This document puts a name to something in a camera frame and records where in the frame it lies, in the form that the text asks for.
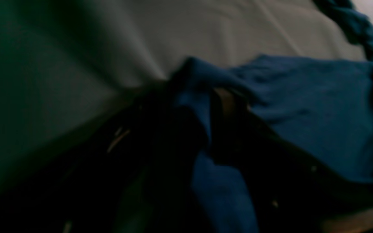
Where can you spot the dark blue t-shirt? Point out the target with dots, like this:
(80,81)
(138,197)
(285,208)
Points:
(324,107)

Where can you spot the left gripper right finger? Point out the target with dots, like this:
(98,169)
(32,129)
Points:
(292,192)

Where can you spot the light blue table cloth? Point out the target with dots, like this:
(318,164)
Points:
(66,65)

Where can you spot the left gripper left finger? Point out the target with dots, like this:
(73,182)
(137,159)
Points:
(132,176)

